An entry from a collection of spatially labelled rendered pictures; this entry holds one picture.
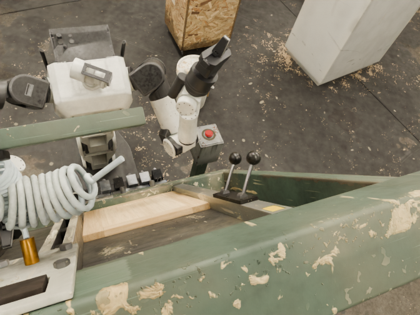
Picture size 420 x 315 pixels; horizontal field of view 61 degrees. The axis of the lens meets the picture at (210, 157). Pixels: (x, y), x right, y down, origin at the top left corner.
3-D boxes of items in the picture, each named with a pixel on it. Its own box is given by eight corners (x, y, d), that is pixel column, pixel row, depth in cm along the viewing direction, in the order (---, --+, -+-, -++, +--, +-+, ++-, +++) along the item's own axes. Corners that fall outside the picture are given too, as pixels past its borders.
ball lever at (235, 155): (227, 197, 103) (240, 154, 105) (232, 199, 100) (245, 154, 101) (215, 194, 102) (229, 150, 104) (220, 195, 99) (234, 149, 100)
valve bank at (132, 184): (164, 179, 193) (167, 155, 173) (172, 202, 186) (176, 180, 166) (67, 201, 177) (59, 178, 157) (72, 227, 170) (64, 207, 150)
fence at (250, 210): (185, 192, 156) (183, 183, 156) (316, 232, 66) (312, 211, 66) (174, 195, 154) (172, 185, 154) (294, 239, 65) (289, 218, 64)
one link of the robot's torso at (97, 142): (77, 134, 199) (69, 97, 156) (109, 128, 204) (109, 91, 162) (83, 159, 196) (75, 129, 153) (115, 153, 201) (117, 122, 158)
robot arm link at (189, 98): (208, 99, 109) (193, 120, 118) (214, 77, 116) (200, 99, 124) (175, 82, 106) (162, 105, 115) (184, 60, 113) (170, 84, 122)
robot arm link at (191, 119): (197, 97, 113) (195, 125, 124) (203, 79, 119) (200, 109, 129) (177, 93, 114) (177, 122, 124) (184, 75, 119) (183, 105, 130)
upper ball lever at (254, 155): (244, 202, 92) (258, 153, 93) (250, 204, 88) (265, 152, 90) (231, 198, 91) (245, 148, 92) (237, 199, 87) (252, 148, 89)
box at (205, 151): (209, 143, 188) (215, 122, 174) (217, 162, 183) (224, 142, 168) (188, 147, 185) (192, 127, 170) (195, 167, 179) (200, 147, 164)
